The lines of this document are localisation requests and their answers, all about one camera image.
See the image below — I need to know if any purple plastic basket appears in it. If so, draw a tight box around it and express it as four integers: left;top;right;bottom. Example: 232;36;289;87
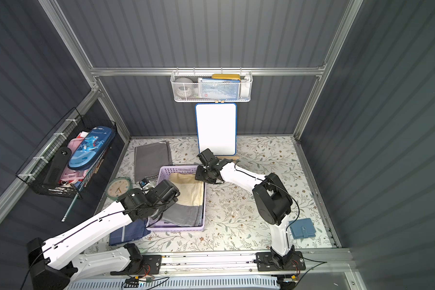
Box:
147;165;206;232

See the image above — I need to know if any beige and grey pillowcase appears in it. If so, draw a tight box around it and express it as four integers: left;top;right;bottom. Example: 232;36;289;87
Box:
162;173;205;227

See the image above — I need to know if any plain grey pillowcase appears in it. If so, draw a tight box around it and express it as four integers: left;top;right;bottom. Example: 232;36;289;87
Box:
134;141;173;182

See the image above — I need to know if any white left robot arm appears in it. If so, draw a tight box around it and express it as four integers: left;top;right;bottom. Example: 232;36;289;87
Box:
27;180;180;290

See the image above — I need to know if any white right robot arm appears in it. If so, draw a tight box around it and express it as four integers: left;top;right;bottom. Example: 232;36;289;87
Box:
195;149;294;257

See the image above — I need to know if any navy striped folded pillowcase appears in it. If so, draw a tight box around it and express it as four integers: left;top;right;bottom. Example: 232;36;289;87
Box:
109;219;151;246

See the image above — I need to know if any yellow case in basket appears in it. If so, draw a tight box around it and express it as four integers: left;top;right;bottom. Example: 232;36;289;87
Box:
211;74;241;81

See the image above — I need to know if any green round clock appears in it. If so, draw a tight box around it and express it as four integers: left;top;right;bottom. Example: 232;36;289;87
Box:
105;177;132;201

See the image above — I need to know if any blue framed whiteboard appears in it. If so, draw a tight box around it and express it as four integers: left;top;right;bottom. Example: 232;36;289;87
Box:
195;103;237;156

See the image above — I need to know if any blue shark pencil case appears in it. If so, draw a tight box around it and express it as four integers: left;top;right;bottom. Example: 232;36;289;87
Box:
76;126;116;170

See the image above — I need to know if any pink pouch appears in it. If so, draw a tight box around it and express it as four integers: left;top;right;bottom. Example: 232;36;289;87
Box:
59;131;88;186

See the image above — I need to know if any blue white booklet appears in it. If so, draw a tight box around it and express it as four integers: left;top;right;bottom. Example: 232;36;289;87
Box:
198;78;240;101

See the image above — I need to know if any metal rod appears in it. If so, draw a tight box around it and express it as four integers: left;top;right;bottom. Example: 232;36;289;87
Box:
61;195;79;222

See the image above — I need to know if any white tape roll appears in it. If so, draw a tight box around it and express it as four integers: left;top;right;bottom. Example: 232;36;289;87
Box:
172;77;194;100

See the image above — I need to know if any black remote control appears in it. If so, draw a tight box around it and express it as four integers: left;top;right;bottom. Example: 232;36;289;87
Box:
43;147;72;186

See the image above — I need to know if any small blue wallet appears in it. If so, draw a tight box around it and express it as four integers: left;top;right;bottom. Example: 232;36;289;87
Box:
289;218;316;239

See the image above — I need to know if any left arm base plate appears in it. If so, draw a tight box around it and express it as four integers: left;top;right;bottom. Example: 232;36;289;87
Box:
110;244;163;276

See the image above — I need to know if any white mesh wall basket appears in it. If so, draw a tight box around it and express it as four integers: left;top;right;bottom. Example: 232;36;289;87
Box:
170;71;253;103

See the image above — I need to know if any black wire wall basket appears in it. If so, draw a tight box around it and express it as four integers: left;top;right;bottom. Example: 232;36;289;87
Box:
16;109;117;199

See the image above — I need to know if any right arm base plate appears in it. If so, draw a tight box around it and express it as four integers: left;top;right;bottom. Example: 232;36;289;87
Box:
253;250;306;272

